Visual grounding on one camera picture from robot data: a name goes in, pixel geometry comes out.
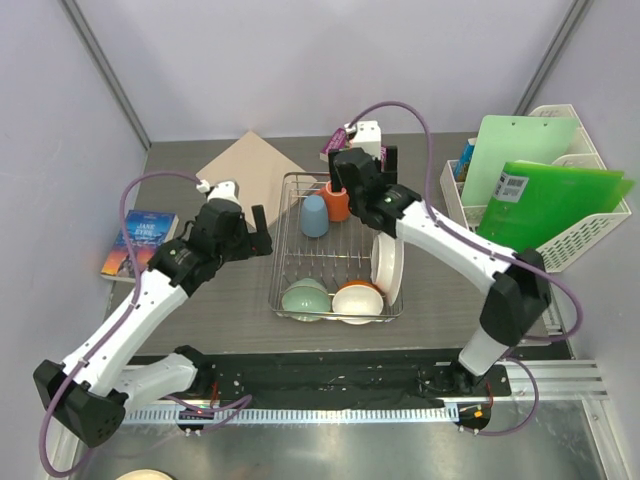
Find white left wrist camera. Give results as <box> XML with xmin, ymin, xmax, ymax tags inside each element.
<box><xmin>196</xmin><ymin>179</ymin><xmax>239</xmax><ymax>204</ymax></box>

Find cream round plate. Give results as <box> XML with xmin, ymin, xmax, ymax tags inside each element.
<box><xmin>116</xmin><ymin>469</ymin><xmax>172</xmax><ymax>480</ymax></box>

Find light green clipboard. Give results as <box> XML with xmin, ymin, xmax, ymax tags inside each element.
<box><xmin>461</xmin><ymin>115</ymin><xmax>579</xmax><ymax>206</ymax></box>

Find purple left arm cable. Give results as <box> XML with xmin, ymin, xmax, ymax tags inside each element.
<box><xmin>38</xmin><ymin>171</ymin><xmax>253</xmax><ymax>476</ymax></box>

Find blue plastic cup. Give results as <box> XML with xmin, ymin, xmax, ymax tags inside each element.
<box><xmin>299</xmin><ymin>195</ymin><xmax>329</xmax><ymax>238</ymax></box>

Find metal wire dish rack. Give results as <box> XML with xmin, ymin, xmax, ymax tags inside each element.
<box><xmin>269</xmin><ymin>172</ymin><xmax>404</xmax><ymax>325</ymax></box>

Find bright green plastic folder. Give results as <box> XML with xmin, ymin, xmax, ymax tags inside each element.
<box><xmin>476</xmin><ymin>160</ymin><xmax>634</xmax><ymax>252</ymax></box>

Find orange white ceramic bowl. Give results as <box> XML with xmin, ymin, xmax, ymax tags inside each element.
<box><xmin>332</xmin><ymin>281</ymin><xmax>384</xmax><ymax>325</ymax></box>

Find green ceramic bowl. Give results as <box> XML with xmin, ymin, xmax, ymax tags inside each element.
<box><xmin>281</xmin><ymin>278</ymin><xmax>331</xmax><ymax>322</ymax></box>

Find purple paperback book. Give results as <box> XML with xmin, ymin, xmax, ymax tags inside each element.
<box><xmin>319</xmin><ymin>124</ymin><xmax>382</xmax><ymax>171</ymax></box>

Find orange ceramic mug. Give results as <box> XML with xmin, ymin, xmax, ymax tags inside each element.
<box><xmin>316</xmin><ymin>181</ymin><xmax>350</xmax><ymax>223</ymax></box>

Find blue white carton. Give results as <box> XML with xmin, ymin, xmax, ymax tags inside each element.
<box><xmin>453</xmin><ymin>138</ymin><xmax>477</xmax><ymax>182</ymax></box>

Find white slotted cable duct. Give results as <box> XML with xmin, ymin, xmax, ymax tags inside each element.
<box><xmin>123</xmin><ymin>404</ymin><xmax>459</xmax><ymax>426</ymax></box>

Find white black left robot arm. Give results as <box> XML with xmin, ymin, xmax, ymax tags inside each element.
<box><xmin>33</xmin><ymin>198</ymin><xmax>273</xmax><ymax>448</ymax></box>

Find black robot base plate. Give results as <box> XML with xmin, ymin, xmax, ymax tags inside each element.
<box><xmin>179</xmin><ymin>349</ymin><xmax>512</xmax><ymax>410</ymax></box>

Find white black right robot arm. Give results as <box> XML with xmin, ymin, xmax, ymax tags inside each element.
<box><xmin>329</xmin><ymin>148</ymin><xmax>551</xmax><ymax>395</ymax></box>

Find blue Jane Eyre book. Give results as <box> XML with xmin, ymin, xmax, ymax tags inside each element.
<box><xmin>101</xmin><ymin>210</ymin><xmax>179</xmax><ymax>282</ymax></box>

